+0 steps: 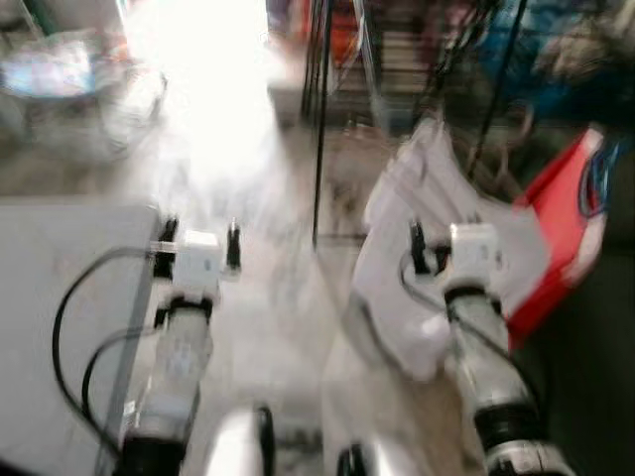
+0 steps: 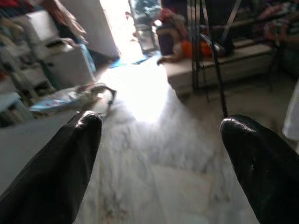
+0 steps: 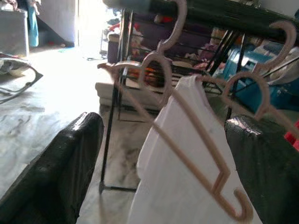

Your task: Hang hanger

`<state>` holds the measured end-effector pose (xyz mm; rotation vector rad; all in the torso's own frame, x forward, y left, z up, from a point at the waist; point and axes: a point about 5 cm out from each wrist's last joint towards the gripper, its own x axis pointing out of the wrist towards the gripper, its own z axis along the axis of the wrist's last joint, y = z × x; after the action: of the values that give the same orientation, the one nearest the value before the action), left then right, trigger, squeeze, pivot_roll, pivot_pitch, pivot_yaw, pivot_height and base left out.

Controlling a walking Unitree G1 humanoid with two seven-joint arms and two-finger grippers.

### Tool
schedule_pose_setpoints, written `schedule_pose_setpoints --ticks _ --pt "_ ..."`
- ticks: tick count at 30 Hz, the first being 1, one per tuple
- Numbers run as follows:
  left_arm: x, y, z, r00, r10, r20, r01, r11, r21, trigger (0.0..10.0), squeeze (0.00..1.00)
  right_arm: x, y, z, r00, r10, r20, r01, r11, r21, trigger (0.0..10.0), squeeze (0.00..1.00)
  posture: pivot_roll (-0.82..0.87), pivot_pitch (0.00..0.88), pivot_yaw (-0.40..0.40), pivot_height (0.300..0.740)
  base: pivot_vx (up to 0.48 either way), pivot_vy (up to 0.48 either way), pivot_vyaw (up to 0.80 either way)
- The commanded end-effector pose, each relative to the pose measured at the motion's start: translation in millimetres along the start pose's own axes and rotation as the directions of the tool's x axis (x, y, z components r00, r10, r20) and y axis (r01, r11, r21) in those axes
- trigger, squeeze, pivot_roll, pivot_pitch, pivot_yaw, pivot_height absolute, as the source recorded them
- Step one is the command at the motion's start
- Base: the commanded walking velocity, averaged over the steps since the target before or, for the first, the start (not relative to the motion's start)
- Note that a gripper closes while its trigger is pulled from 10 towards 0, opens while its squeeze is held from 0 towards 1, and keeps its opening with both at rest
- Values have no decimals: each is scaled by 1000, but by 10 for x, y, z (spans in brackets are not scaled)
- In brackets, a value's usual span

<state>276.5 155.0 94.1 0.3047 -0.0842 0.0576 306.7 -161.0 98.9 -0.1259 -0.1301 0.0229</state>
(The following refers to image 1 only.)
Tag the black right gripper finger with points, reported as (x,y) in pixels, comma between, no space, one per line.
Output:
(419,246)

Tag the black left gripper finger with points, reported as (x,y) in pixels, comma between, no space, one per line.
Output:
(167,248)
(233,246)

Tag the blue plastic hanger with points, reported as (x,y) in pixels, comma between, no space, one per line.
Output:
(598,178)

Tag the pale pink white shirt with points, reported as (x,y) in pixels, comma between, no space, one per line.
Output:
(397,288)

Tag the red and white shirt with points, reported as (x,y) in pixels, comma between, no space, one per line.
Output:
(561,223)

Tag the metal clothes rack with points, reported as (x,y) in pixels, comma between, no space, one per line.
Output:
(318,129)

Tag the blue hard case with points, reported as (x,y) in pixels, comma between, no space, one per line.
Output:
(521,74)

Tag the baby bouncer seat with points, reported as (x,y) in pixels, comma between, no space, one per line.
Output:
(60,74)

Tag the silver right robot leg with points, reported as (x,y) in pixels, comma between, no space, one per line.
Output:
(372,461)

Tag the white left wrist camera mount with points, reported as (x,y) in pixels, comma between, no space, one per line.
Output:
(196,263)

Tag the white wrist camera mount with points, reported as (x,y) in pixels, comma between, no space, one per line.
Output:
(196,263)
(473,253)

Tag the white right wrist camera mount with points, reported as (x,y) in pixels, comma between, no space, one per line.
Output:
(473,253)

